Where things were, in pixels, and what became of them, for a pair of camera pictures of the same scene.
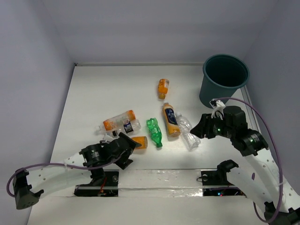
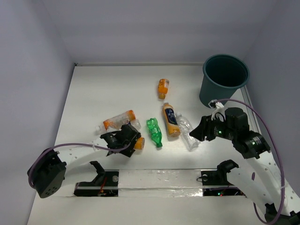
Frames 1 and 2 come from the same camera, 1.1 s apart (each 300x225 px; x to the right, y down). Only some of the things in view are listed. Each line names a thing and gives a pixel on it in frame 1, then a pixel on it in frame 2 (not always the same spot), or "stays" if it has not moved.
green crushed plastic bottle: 155,131 stays
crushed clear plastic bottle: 191,140 stays
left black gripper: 122,150 -> 129,137
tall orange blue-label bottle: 173,128 stays
